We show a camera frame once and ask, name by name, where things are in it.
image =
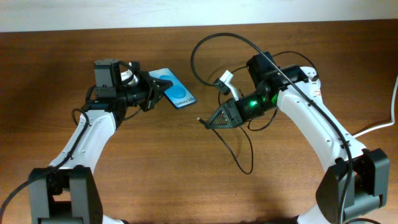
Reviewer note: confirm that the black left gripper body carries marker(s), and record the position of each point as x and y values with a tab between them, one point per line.
142	93

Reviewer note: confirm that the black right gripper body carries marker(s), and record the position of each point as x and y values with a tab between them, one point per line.
234	112

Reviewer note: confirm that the blue screen smartphone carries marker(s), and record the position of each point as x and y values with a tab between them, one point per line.
178	95

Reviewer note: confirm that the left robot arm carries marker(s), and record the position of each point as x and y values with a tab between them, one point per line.
66	192

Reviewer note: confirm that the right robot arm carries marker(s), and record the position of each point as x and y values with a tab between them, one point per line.
356	179

